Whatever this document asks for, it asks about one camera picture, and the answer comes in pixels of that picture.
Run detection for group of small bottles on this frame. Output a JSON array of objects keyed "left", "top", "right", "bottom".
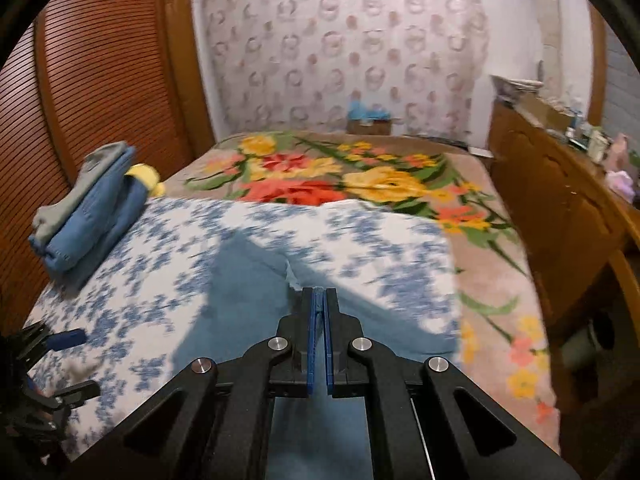
[{"left": 565, "top": 110, "right": 613, "bottom": 161}]

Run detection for wooden louvered wardrobe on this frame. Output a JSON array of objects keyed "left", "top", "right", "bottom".
[{"left": 0, "top": 0, "right": 216, "bottom": 341}]

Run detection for wooden cabinet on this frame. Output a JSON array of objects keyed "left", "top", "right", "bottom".
[{"left": 487, "top": 100, "right": 640, "bottom": 361}]

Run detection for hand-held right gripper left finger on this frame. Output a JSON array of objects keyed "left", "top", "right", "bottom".
[{"left": 60, "top": 286, "right": 326, "bottom": 480}]

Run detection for blue cloth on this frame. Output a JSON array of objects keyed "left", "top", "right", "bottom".
[{"left": 347, "top": 100, "right": 396, "bottom": 122}]

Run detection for grey window shutter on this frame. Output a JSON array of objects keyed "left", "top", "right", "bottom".
[{"left": 602, "top": 25, "right": 640, "bottom": 136}]

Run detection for white blue floral sheet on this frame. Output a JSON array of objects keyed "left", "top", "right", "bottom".
[{"left": 20, "top": 195, "right": 463, "bottom": 461}]

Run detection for wooden window frame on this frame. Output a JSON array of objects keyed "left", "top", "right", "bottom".
[{"left": 590, "top": 7, "right": 608, "bottom": 126}]

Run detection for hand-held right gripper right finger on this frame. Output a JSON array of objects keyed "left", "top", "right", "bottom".
[{"left": 324, "top": 288, "right": 583, "bottom": 480}]

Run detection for grey pants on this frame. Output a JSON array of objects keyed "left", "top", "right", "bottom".
[{"left": 32, "top": 142, "right": 138, "bottom": 241}]

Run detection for yellow plush toy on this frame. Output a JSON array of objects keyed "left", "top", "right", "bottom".
[{"left": 124, "top": 162, "right": 166, "bottom": 198}]

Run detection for pink soft item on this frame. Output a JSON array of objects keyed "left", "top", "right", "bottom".
[{"left": 605, "top": 132, "right": 640, "bottom": 201}]

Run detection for small cardboard box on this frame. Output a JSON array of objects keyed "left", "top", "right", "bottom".
[{"left": 346, "top": 116, "right": 393, "bottom": 136}]

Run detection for blue jeans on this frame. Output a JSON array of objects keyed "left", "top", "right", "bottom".
[{"left": 27, "top": 146, "right": 151, "bottom": 286}]

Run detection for colourful floral blanket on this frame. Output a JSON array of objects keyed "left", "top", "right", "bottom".
[{"left": 162, "top": 130, "right": 561, "bottom": 453}]

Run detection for beige side curtain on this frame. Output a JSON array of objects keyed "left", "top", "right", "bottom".
[{"left": 530, "top": 0, "right": 566, "bottom": 101}]

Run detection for ring patterned curtain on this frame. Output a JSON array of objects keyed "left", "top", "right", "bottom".
[{"left": 192, "top": 0, "right": 493, "bottom": 141}]

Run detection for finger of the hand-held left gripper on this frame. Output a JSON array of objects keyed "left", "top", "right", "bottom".
[
  {"left": 30, "top": 380, "right": 101, "bottom": 411},
  {"left": 15, "top": 324, "right": 85, "bottom": 361}
]

